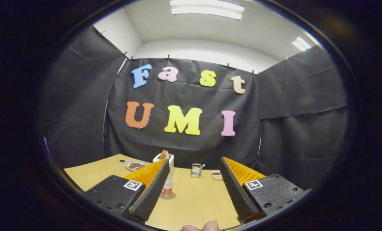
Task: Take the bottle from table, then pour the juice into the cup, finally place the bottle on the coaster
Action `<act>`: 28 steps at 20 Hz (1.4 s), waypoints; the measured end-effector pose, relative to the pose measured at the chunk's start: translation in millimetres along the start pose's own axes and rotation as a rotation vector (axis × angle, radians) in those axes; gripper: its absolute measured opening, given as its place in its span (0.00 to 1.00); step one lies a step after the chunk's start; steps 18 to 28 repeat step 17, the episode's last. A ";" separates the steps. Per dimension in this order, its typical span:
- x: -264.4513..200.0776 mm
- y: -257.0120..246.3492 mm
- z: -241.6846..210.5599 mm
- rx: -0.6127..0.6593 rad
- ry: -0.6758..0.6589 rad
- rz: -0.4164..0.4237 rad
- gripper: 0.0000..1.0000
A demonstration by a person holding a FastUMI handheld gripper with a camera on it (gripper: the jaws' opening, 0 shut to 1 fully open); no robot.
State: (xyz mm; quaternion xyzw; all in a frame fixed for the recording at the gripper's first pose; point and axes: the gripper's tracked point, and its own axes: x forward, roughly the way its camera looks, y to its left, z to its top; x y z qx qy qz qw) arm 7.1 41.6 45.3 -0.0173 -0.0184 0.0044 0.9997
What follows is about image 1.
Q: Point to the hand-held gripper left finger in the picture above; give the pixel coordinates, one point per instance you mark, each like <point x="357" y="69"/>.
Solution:
<point x="152" y="192"/>

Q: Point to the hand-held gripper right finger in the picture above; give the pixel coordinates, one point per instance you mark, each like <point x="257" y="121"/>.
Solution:
<point x="237" y="192"/>

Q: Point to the clear plastic juice bottle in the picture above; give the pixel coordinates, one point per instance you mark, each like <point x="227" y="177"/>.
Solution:
<point x="167" y="190"/>

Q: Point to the white divided dish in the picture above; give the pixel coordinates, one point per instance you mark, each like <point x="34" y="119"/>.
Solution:
<point x="216" y="175"/>

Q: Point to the brown food piece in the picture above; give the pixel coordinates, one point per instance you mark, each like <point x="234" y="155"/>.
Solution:
<point x="141" y="167"/>
<point x="134" y="165"/>

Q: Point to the white toaster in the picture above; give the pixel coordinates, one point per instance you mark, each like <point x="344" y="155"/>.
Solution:
<point x="171" y="166"/>

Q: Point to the pale green plate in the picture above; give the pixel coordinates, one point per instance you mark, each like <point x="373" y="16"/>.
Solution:
<point x="127" y="167"/>

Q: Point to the wooden table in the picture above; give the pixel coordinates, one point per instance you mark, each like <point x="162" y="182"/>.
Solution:
<point x="200" y="199"/>

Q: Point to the brown bread slice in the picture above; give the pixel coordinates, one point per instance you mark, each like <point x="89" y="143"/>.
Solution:
<point x="164" y="154"/>

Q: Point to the black backdrop cloth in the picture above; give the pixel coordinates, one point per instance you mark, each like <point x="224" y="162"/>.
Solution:
<point x="178" y="144"/>

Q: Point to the small ceiling light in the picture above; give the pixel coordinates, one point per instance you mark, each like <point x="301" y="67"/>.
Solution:
<point x="301" y="43"/>

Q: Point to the long ceiling light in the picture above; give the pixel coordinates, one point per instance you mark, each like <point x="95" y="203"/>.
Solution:
<point x="207" y="9"/>

